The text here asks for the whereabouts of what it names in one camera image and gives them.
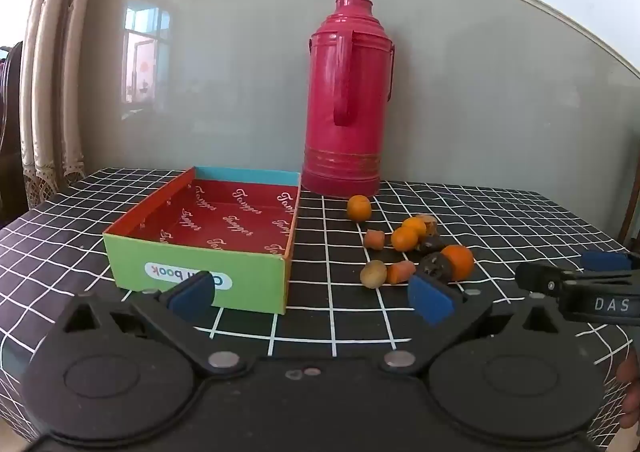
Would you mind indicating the long carrot piece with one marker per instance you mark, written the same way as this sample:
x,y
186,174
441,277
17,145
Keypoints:
x,y
400,271

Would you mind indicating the brown kiwi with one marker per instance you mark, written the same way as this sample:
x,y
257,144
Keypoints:
x,y
373,273

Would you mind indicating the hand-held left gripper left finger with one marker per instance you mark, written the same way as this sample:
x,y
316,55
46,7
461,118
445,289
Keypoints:
x,y
192,296

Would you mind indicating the dark wooden chair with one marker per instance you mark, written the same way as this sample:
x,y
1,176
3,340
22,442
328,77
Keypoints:
x,y
10,132

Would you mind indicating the short carrot piece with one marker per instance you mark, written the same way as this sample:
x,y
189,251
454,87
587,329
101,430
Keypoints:
x,y
374,238

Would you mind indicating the large dark fruit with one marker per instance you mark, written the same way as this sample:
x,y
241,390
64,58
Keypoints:
x,y
434,268

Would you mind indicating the small dark fruit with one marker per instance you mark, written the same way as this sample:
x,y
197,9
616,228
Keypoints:
x,y
432,245

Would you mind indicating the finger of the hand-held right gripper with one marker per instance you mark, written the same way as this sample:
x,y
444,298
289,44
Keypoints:
x,y
542,278
606,260

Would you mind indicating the person's right hand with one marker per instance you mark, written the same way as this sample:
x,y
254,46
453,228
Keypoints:
x,y
631,392

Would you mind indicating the colourful cardboard box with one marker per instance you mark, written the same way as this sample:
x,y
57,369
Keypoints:
x,y
200,257

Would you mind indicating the black checkered tablecloth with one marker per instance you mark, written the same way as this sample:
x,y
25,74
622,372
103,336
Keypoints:
x,y
500,222

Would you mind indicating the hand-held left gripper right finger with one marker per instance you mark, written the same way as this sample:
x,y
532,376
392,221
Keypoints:
x,y
431,301

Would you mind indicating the red thermos flask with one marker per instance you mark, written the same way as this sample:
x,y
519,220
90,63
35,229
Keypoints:
x,y
350,92

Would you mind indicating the large orange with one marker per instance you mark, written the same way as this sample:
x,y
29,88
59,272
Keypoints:
x,y
461,262

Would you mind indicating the beige lace curtain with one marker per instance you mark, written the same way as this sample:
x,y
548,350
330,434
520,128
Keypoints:
x,y
55,82

